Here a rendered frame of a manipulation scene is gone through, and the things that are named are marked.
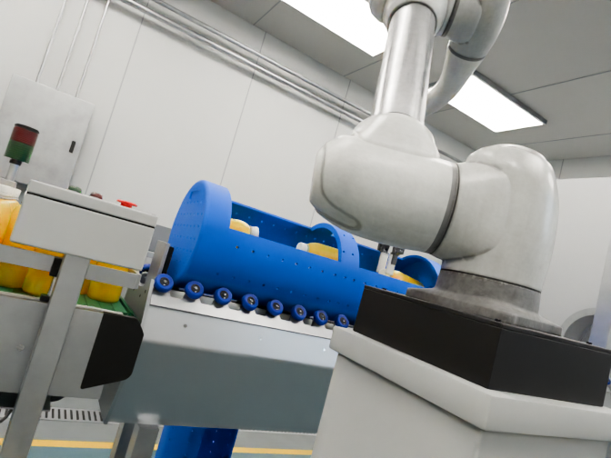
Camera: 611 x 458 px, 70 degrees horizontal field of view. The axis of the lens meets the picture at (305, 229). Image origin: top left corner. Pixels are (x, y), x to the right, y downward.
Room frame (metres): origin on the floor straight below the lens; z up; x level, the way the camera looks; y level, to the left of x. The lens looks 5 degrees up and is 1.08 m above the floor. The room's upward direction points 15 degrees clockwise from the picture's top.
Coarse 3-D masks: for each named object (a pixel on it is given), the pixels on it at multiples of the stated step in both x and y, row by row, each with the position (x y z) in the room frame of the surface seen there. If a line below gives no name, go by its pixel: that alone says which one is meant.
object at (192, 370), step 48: (144, 288) 1.05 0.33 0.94; (144, 336) 0.99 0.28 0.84; (192, 336) 1.05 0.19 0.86; (240, 336) 1.11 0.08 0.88; (288, 336) 1.19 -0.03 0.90; (144, 384) 1.04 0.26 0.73; (192, 384) 1.09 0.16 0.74; (240, 384) 1.15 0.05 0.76; (288, 384) 1.21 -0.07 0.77; (288, 432) 1.29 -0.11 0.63
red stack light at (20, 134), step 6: (12, 132) 1.22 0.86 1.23; (18, 132) 1.21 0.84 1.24; (24, 132) 1.22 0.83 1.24; (30, 132) 1.22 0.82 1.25; (12, 138) 1.21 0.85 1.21; (18, 138) 1.21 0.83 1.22; (24, 138) 1.22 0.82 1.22; (30, 138) 1.23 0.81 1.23; (36, 138) 1.25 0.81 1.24; (30, 144) 1.23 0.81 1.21
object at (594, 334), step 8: (608, 248) 1.58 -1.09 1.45; (608, 256) 1.58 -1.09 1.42; (608, 264) 1.57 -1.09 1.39; (608, 272) 1.57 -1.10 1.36; (608, 280) 1.56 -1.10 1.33; (600, 288) 1.58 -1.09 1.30; (608, 288) 1.56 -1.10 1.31; (600, 296) 1.58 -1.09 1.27; (608, 296) 1.55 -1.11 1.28; (600, 304) 1.57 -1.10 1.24; (608, 304) 1.55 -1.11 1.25; (600, 312) 1.57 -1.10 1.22; (608, 312) 1.55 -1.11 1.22; (600, 320) 1.56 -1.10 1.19; (608, 320) 1.54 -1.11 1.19; (592, 328) 1.58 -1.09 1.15; (600, 328) 1.56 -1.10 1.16; (608, 328) 1.54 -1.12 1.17; (592, 336) 1.58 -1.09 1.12; (600, 336) 1.55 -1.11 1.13; (608, 336) 1.53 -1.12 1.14; (600, 344) 1.55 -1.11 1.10; (608, 344) 1.54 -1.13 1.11
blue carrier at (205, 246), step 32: (192, 192) 1.17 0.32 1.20; (224, 192) 1.09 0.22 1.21; (192, 224) 1.09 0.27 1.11; (224, 224) 1.04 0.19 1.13; (256, 224) 1.35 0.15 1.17; (288, 224) 1.37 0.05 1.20; (320, 224) 1.36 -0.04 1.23; (192, 256) 1.03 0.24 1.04; (224, 256) 1.05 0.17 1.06; (256, 256) 1.09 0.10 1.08; (288, 256) 1.13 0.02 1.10; (320, 256) 1.18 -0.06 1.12; (352, 256) 1.24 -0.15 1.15; (416, 256) 1.54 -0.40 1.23; (256, 288) 1.14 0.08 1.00; (288, 288) 1.17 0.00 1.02; (320, 288) 1.20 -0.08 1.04; (352, 288) 1.25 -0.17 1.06; (352, 320) 1.34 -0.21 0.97
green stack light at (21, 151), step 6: (12, 144) 1.21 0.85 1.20; (18, 144) 1.21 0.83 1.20; (24, 144) 1.22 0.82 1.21; (6, 150) 1.21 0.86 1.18; (12, 150) 1.21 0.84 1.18; (18, 150) 1.22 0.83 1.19; (24, 150) 1.22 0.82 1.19; (30, 150) 1.24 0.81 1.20; (6, 156) 1.21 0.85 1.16; (12, 156) 1.21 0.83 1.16; (18, 156) 1.22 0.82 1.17; (24, 156) 1.23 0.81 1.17; (30, 156) 1.25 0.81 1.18; (24, 162) 1.24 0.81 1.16
